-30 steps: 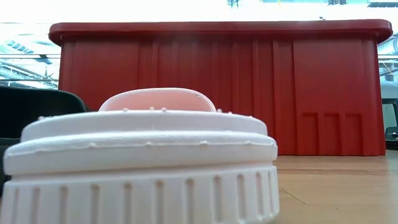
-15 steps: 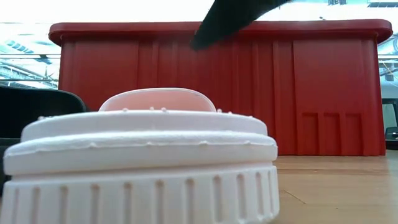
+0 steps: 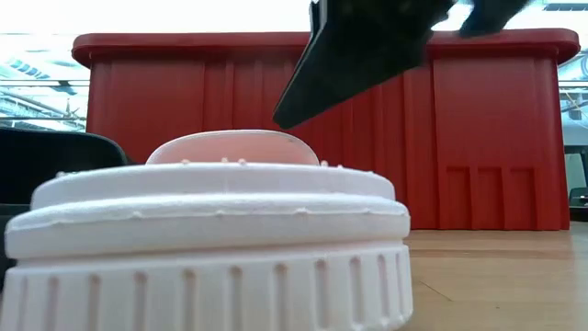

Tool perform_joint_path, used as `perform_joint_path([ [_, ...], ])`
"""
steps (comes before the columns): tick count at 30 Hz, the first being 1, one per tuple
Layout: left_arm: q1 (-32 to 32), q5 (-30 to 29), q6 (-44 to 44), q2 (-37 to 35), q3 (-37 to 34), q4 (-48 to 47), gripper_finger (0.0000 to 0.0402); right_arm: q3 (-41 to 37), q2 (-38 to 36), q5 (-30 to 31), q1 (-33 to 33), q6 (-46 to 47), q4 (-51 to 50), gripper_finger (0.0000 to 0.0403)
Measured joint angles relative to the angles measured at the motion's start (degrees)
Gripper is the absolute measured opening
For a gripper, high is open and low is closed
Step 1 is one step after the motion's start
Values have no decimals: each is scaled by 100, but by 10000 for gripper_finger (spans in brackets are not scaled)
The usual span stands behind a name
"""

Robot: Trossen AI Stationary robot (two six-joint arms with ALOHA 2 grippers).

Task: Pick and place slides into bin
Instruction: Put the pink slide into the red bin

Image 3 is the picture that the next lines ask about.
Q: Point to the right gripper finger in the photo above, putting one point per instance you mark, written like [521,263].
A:
[491,16]
[349,60]

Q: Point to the red plastic bin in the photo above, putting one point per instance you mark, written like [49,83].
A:
[482,115]

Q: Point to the black aluminium table frame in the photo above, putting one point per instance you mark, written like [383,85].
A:
[579,213]

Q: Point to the pink foam slide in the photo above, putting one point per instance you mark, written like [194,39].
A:
[206,230]

